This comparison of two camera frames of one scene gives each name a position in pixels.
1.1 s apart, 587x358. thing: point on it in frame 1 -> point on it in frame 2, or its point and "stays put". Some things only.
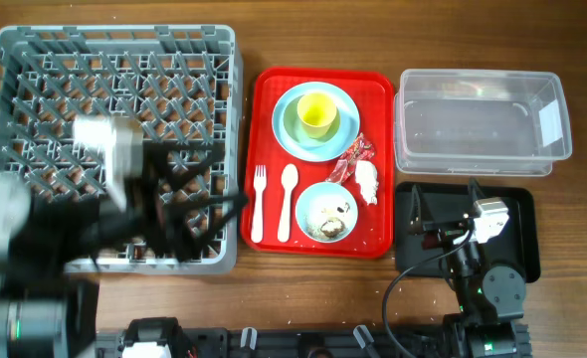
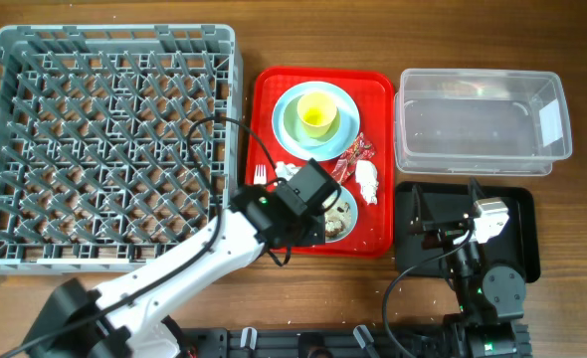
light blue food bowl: (326, 212) stays put
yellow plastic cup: (316, 111) stays put
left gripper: (167, 238) -> (315, 232)
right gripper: (442, 234) stays put
